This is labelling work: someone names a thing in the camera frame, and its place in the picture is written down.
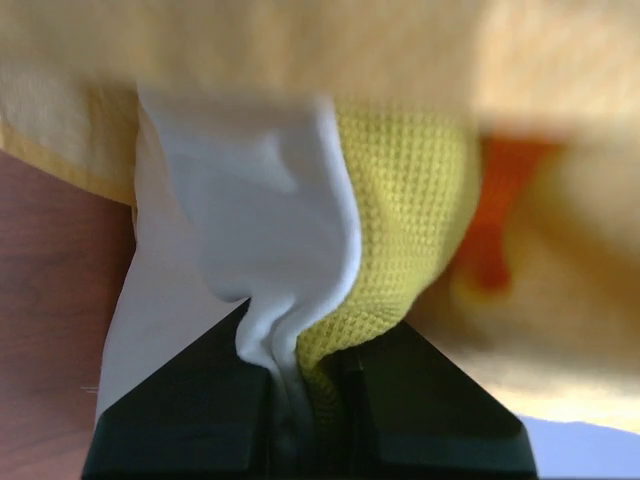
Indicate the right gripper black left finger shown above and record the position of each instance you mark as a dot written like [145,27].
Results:
[205,414]

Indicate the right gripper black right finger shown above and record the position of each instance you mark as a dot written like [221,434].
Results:
[411,413]

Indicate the white pillow yellow edge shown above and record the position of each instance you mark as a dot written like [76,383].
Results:
[329,219]

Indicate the yellow pillowcase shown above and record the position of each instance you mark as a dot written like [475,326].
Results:
[69,68]

